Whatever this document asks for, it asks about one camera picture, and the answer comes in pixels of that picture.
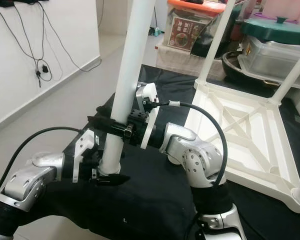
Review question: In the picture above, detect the white plastic table top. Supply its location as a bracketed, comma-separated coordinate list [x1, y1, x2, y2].
[184, 77, 300, 214]

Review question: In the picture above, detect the black floor mop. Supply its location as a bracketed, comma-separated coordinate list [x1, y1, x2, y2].
[147, 26, 163, 37]

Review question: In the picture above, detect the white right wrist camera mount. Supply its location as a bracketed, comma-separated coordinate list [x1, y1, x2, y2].
[135, 82, 160, 150]

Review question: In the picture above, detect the black wall cable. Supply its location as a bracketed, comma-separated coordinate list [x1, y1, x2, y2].
[0, 2, 102, 88]

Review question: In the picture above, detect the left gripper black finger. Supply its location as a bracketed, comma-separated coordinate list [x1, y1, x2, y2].
[95, 173, 131, 187]

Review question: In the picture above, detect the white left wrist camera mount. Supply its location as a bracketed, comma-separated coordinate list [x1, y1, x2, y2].
[72, 129, 98, 183]

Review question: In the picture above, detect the black tablecloth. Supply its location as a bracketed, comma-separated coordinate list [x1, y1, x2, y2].
[20, 64, 300, 240]

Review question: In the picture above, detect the green pot lid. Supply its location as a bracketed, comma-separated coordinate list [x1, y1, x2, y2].
[241, 16, 300, 46]

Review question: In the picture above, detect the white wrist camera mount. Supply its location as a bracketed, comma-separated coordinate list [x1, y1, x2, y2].
[135, 82, 160, 150]
[72, 129, 98, 183]

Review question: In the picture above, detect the black power strip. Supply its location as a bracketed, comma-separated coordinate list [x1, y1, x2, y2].
[0, 0, 43, 7]

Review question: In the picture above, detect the black bag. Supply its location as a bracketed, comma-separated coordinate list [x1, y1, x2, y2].
[202, 0, 251, 58]

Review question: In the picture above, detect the clear plastic storage box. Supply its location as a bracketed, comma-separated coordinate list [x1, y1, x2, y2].
[240, 35, 300, 83]

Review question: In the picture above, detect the red printed box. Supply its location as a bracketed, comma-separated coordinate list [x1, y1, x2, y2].
[162, 14, 211, 53]

